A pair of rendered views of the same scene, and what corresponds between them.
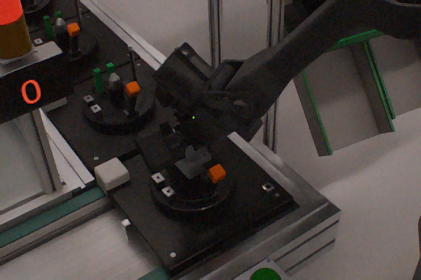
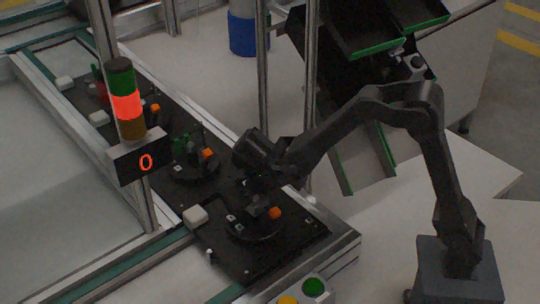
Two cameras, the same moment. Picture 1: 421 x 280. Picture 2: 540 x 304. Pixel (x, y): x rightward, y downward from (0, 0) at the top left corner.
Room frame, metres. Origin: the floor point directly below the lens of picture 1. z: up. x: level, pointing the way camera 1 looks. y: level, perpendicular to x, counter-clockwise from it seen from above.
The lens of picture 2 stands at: (-0.19, 0.07, 1.91)
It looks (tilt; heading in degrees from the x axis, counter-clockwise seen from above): 40 degrees down; 355
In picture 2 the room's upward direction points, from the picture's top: 2 degrees counter-clockwise
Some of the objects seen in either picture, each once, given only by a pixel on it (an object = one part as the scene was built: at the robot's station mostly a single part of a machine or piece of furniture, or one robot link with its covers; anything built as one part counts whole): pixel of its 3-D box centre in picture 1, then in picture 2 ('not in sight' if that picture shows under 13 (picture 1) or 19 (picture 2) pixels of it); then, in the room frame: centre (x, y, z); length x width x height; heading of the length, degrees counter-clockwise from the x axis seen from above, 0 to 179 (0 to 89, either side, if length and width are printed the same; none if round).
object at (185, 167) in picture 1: (184, 142); (249, 191); (0.68, 0.05, 1.06); 0.08 x 0.04 x 0.07; 34
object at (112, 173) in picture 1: (112, 177); (195, 218); (0.70, 0.18, 0.97); 0.05 x 0.05 x 0.04; 34
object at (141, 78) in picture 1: (116, 90); (191, 154); (0.88, 0.18, 1.01); 0.24 x 0.24 x 0.13; 34
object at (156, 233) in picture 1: (192, 189); (254, 224); (0.67, 0.04, 0.96); 0.24 x 0.24 x 0.02; 34
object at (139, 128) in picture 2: (8, 31); (131, 122); (0.66, 0.27, 1.28); 0.05 x 0.05 x 0.05
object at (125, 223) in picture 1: (127, 230); (210, 256); (0.60, 0.15, 0.95); 0.01 x 0.01 x 0.04; 34
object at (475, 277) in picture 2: not in sight; (461, 254); (0.44, -0.33, 1.09); 0.07 x 0.07 x 0.06; 78
